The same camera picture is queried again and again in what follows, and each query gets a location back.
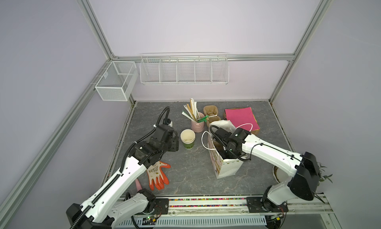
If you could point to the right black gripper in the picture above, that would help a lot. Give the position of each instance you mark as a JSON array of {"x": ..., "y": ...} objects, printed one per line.
[{"x": 221, "y": 152}]

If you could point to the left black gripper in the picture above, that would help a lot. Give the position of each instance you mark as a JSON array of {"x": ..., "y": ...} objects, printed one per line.
[{"x": 175, "y": 143}]

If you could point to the white cartoon paper gift bag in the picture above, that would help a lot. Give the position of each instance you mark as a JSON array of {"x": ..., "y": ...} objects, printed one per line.
[{"x": 224, "y": 164}]

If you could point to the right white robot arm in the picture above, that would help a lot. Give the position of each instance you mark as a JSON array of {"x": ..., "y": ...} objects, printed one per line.
[{"x": 302, "y": 169}]

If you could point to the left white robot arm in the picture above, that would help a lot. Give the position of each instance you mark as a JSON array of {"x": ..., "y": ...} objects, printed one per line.
[{"x": 125, "y": 175}]

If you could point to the green paper coffee cup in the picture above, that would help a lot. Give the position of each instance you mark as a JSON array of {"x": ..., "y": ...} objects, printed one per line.
[{"x": 187, "y": 137}]

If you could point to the pink cup of stirrers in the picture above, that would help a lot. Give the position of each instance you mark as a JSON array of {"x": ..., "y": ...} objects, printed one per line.
[{"x": 191, "y": 112}]

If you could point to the orange white work glove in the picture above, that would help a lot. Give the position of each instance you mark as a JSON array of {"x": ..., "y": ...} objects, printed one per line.
[{"x": 156, "y": 176}]

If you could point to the brown pulp cup carrier stack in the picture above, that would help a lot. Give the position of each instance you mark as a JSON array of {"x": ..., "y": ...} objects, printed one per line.
[{"x": 212, "y": 112}]

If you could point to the purple pink silicone spatula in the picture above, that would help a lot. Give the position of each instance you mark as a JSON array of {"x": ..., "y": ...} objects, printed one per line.
[{"x": 138, "y": 185}]

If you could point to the white plant pot saucer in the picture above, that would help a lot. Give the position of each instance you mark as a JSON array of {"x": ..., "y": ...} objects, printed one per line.
[{"x": 279, "y": 175}]

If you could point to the small white mesh basket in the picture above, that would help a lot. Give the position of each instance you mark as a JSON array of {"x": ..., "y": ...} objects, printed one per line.
[{"x": 118, "y": 80}]

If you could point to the potted green plant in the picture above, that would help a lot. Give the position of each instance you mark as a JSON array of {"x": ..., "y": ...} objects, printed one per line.
[{"x": 322, "y": 174}]

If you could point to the long white wire shelf basket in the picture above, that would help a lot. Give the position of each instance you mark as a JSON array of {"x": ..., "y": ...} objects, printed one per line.
[{"x": 187, "y": 69}]

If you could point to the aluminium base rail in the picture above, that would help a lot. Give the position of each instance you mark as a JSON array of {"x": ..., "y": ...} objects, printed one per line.
[{"x": 228, "y": 211}]

